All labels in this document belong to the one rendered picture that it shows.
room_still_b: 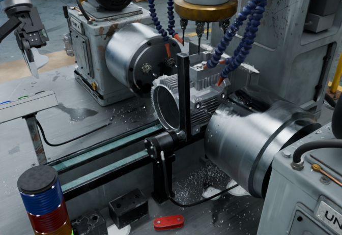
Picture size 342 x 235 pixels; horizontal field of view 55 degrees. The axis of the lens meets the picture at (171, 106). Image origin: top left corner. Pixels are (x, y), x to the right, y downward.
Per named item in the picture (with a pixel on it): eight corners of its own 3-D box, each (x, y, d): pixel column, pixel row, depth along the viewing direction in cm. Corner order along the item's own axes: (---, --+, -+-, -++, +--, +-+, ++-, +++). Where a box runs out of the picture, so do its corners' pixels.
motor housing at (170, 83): (195, 101, 125) (197, 55, 114) (230, 126, 112) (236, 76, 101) (150, 118, 115) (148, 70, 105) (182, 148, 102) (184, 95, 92)
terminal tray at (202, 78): (204, 69, 114) (206, 50, 110) (226, 81, 106) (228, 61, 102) (176, 79, 108) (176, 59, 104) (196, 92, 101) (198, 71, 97)
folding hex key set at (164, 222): (153, 232, 91) (153, 227, 90) (152, 222, 94) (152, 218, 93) (184, 227, 92) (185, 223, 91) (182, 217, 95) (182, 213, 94)
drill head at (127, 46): (142, 60, 157) (139, 7, 143) (188, 92, 132) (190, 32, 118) (93, 74, 145) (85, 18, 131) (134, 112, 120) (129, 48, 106)
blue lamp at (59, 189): (56, 181, 57) (51, 162, 55) (68, 204, 53) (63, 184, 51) (20, 197, 54) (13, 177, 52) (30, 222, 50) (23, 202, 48)
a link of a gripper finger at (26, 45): (35, 60, 97) (24, 31, 96) (29, 61, 96) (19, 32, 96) (33, 63, 101) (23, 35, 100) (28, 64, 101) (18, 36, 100)
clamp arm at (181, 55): (187, 134, 96) (184, 51, 84) (193, 139, 94) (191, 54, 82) (177, 138, 94) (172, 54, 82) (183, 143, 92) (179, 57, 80)
